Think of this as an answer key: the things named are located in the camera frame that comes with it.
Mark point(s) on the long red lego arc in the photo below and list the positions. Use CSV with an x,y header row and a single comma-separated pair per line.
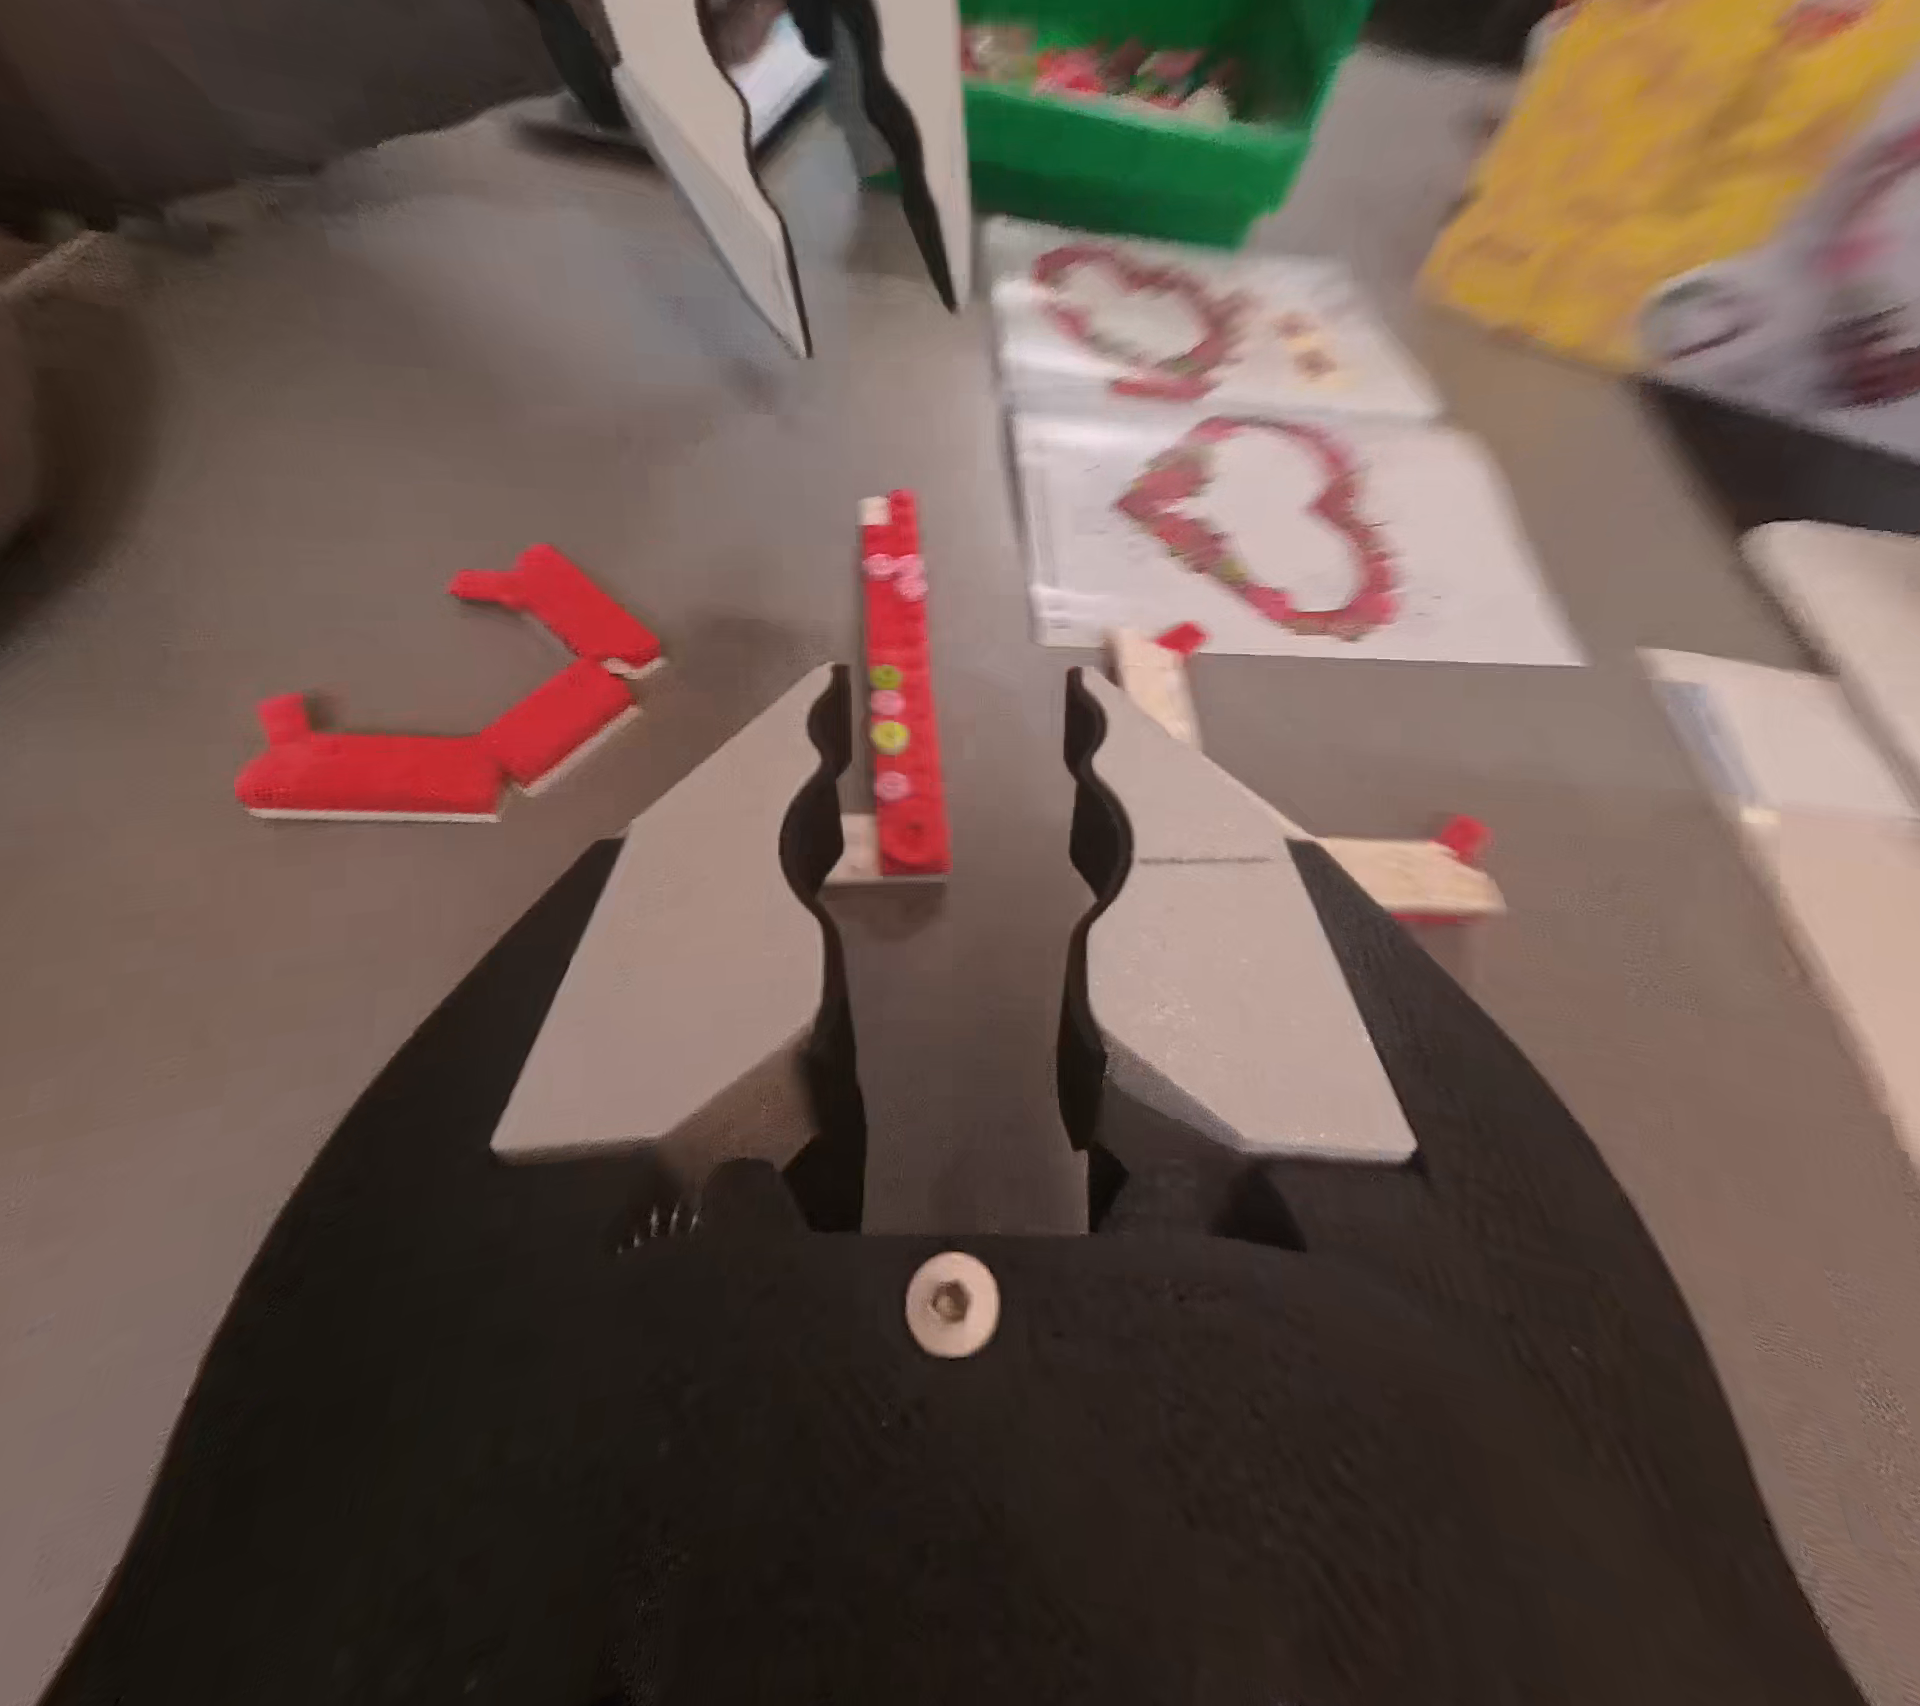
x,y
374,768

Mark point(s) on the short red lego arc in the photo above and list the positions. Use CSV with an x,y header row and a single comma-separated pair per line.
x,y
578,611

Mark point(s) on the pile of loose lego pieces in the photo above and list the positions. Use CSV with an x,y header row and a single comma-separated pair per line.
x,y
1094,70

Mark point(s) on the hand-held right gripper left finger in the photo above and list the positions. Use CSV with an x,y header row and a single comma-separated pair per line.
x,y
675,987

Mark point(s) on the white lego arc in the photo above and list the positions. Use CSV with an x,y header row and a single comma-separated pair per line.
x,y
1418,874

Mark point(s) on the lego instruction booklet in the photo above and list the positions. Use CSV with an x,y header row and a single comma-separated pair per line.
x,y
1440,507

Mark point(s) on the yellow lego box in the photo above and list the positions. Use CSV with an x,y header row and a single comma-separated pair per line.
x,y
1620,160

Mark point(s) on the red lego strip with flowers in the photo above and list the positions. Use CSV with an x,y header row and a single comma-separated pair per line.
x,y
905,747

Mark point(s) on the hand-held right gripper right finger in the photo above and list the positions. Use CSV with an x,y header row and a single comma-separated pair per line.
x,y
1230,987

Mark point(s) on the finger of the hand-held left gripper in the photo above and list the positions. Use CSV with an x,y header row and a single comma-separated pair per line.
x,y
660,27
900,10

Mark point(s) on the white flat box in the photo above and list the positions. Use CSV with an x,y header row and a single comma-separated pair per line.
x,y
1800,836

